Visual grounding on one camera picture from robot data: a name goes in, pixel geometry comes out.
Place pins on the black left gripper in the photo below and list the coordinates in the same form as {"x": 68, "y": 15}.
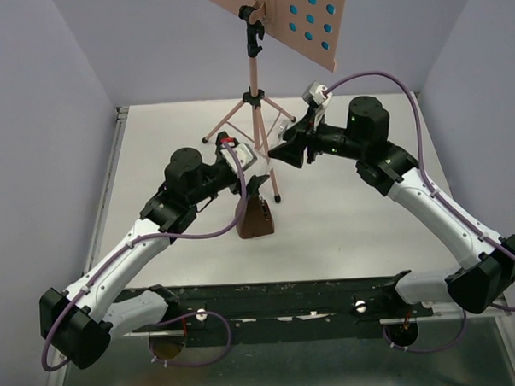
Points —
{"x": 254, "y": 183}

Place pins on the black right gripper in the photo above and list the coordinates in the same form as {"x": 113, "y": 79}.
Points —
{"x": 308, "y": 128}

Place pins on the brown wooden metronome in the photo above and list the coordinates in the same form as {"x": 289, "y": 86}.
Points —
{"x": 257, "y": 221}

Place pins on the pink music stand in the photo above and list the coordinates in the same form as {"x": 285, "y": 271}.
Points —
{"x": 309, "y": 27}

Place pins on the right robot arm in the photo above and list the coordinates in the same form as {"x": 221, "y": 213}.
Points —
{"x": 485, "y": 258}

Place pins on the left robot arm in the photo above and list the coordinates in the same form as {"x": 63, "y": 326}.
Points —
{"x": 79, "y": 322}

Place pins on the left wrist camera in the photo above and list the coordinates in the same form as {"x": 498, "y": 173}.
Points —
{"x": 237, "y": 155}

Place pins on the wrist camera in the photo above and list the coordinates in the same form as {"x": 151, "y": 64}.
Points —
{"x": 316, "y": 95}
{"x": 237, "y": 155}

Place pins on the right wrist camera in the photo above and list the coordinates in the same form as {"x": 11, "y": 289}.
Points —
{"x": 316, "y": 95}

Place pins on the black mounting rail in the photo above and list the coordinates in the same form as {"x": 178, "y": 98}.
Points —
{"x": 294, "y": 311}

